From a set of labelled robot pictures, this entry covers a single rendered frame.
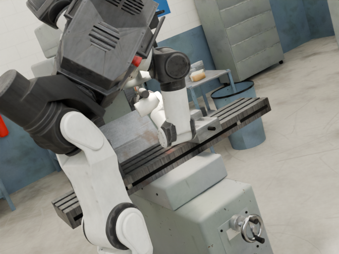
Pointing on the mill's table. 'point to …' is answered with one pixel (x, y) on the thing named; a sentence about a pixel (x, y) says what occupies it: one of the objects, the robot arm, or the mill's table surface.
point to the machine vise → (202, 126)
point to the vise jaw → (196, 114)
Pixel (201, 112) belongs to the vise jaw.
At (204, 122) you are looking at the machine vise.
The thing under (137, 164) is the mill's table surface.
